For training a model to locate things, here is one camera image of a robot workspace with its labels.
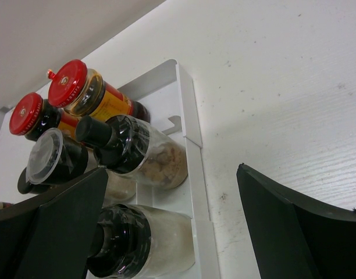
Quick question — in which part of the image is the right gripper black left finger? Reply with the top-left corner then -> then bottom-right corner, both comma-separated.
0,168 -> 108,278

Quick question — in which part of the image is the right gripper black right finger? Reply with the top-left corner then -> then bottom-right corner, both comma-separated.
237,163 -> 356,278

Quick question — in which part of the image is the clear-lid salt grinder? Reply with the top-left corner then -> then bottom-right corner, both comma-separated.
17,128 -> 98,195

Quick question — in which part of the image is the black-top white salt grinder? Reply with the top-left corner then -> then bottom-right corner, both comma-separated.
87,204 -> 195,278

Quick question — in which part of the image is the black-top brown spice grinder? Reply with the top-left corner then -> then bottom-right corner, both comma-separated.
75,115 -> 188,190

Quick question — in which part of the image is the red-lid sauce jar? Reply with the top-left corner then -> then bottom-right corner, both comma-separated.
9,92 -> 79,141
47,59 -> 151,123

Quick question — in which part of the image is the white divided organizer tray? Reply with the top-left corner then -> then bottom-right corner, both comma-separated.
0,59 -> 219,278

